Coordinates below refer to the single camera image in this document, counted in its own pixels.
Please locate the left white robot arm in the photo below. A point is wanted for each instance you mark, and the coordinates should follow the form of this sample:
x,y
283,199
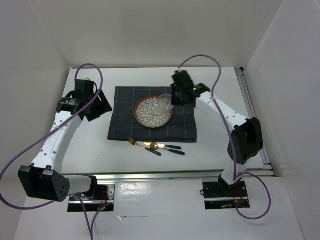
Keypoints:
x,y
42,179

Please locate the gold spoon green handle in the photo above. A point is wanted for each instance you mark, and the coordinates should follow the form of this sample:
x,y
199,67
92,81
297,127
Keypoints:
x,y
179,152

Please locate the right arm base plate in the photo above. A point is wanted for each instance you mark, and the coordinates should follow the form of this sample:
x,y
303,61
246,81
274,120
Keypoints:
x,y
216,199

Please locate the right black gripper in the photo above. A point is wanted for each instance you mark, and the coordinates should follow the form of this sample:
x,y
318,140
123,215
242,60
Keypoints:
x,y
174,101

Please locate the floral patterned plate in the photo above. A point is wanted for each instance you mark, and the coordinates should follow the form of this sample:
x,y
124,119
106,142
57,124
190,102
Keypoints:
x,y
147,113

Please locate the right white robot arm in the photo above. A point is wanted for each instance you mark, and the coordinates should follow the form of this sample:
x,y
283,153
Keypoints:
x,y
245,134

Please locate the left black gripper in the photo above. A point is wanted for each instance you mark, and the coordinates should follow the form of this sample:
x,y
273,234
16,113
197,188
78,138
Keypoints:
x,y
104,107

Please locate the gold knife green handle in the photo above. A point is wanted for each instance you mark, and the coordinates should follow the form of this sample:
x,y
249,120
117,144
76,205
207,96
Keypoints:
x,y
162,146

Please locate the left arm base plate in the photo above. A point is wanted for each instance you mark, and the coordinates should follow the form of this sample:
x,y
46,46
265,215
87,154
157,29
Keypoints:
x,y
102,200

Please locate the clear plastic cup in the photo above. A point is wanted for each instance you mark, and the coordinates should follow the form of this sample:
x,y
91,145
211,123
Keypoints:
x,y
164,104

